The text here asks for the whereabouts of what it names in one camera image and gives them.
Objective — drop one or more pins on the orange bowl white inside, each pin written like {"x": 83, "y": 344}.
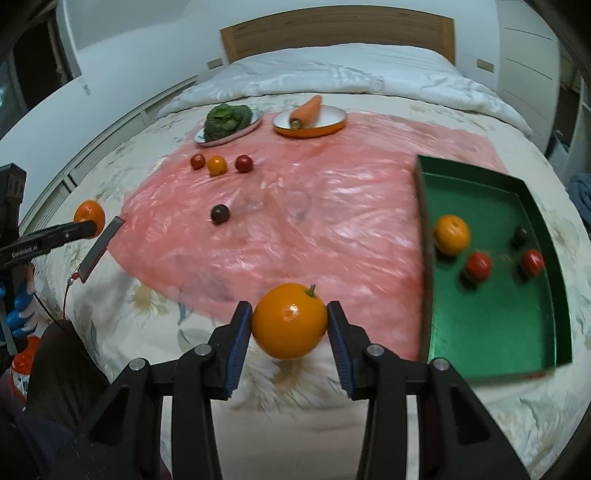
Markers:
{"x": 328, "y": 121}

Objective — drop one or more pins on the orange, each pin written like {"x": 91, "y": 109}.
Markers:
{"x": 289, "y": 321}
{"x": 89, "y": 211}
{"x": 216, "y": 165}
{"x": 451, "y": 234}

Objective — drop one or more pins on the white plate dark rim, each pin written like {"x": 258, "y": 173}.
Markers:
{"x": 253, "y": 122}

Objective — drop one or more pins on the carrot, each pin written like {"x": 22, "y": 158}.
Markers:
{"x": 307, "y": 110}

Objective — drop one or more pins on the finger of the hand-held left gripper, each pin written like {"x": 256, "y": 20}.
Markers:
{"x": 74, "y": 234}

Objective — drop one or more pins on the white duvet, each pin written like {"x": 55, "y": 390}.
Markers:
{"x": 369, "y": 74}

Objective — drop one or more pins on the dark purple plum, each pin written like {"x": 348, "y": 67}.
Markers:
{"x": 521, "y": 234}
{"x": 220, "y": 213}

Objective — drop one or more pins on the green leafy vegetable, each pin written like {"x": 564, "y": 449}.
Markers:
{"x": 226, "y": 121}

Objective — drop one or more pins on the wooden headboard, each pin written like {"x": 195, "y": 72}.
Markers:
{"x": 323, "y": 34}

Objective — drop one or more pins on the white bag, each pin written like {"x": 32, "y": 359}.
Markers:
{"x": 559, "y": 154}

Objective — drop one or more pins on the wooden wall socket panel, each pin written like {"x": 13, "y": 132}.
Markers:
{"x": 484, "y": 66}
{"x": 215, "y": 62}

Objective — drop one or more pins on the pink plastic sheet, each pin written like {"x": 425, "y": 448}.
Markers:
{"x": 323, "y": 207}

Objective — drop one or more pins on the white wardrobe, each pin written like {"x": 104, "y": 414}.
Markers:
{"x": 526, "y": 69}

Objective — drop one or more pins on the blue white red item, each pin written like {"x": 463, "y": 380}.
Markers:
{"x": 23, "y": 314}

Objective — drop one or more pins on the white slatted wall cabinet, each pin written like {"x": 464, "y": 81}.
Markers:
{"x": 161, "y": 99}

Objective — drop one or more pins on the dark window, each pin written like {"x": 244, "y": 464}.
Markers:
{"x": 32, "y": 69}

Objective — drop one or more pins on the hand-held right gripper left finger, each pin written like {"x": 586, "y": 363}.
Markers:
{"x": 238, "y": 350}

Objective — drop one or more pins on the blue folded blanket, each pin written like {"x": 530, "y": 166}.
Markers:
{"x": 581, "y": 191}

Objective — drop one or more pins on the green tray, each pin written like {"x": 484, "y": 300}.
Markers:
{"x": 485, "y": 323}

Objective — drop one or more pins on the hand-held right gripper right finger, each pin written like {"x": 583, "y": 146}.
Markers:
{"x": 340, "y": 350}

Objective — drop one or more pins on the dark cloth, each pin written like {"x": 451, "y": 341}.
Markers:
{"x": 60, "y": 369}

